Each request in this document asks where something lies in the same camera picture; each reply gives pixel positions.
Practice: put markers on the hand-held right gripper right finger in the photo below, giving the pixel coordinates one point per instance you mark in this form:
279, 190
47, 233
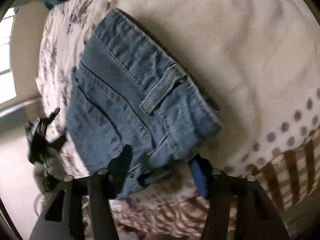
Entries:
198, 177

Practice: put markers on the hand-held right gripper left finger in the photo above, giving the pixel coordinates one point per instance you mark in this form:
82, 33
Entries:
122, 160

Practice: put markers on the window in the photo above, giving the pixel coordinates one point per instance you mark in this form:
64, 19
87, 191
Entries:
6, 42

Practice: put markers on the floral bed blanket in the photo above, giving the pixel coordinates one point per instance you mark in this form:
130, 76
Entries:
250, 67

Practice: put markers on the blue denim pants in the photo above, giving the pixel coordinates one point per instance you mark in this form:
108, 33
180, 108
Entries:
112, 92

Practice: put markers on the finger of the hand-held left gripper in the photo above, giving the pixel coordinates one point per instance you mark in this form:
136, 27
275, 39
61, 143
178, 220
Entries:
52, 115
59, 142

